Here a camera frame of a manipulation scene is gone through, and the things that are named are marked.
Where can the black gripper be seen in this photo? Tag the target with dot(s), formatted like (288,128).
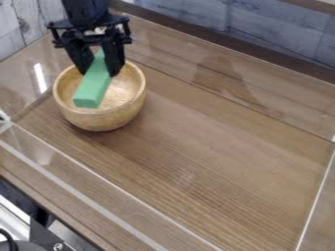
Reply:
(91,25)

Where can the black metal bracket with bolt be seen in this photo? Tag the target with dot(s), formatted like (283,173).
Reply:
(44,238)

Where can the wooden bowl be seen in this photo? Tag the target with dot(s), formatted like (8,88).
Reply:
(120,105)

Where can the green rectangular block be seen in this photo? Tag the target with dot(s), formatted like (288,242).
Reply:
(93,84)

